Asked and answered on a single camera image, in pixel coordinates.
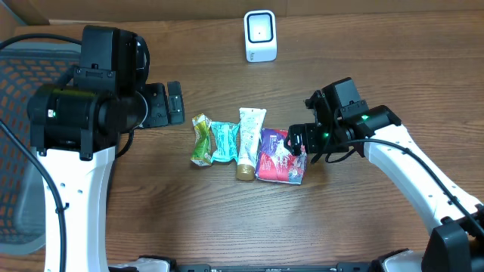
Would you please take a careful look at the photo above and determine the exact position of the purple red pad package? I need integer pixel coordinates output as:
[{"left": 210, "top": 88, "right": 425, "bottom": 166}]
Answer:
[{"left": 255, "top": 128, "right": 307, "bottom": 185}]

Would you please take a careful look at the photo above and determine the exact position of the white tube gold cap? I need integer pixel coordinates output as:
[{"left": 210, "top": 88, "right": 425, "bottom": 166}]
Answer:
[{"left": 236, "top": 107, "right": 266, "bottom": 181}]

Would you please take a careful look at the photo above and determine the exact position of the green juice carton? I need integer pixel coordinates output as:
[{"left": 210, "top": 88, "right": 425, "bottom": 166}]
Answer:
[{"left": 191, "top": 113, "right": 212, "bottom": 166}]

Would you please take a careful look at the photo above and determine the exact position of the teal wet wipes pack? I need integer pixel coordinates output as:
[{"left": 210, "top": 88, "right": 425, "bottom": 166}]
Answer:
[{"left": 211, "top": 122, "right": 240, "bottom": 162}]

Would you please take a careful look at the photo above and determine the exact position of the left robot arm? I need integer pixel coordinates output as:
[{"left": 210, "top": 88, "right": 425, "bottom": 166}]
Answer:
[{"left": 27, "top": 26, "right": 185, "bottom": 271}]

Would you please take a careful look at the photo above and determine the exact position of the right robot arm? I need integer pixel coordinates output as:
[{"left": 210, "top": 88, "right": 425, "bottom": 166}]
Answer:
[{"left": 284, "top": 77, "right": 483, "bottom": 271}]

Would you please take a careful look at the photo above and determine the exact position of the white barcode scanner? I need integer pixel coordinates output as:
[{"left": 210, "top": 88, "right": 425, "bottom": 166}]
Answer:
[{"left": 244, "top": 10, "right": 278, "bottom": 63}]

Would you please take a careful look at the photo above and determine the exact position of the grey plastic basket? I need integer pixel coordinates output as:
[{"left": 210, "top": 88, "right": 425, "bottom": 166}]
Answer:
[{"left": 1, "top": 42, "right": 80, "bottom": 255}]

